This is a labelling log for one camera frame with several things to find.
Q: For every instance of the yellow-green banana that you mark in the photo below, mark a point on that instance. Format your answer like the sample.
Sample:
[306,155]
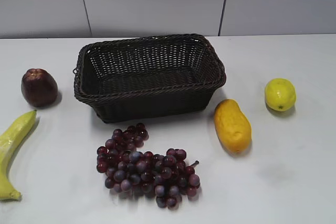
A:
[10,141]

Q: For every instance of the dark brown wicker basket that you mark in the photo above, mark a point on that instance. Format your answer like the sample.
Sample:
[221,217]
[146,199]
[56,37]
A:
[148,77]

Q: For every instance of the orange-yellow mango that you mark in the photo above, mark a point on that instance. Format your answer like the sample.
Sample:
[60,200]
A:
[232,127]

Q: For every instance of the purple grape bunch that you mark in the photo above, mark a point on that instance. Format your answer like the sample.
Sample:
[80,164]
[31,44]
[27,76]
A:
[165,177]

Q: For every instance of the yellow lemon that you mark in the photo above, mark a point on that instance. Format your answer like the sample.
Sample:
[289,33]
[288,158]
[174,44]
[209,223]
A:
[280,94]

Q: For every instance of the dark red apple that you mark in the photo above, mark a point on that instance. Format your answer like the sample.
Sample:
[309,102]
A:
[39,88]

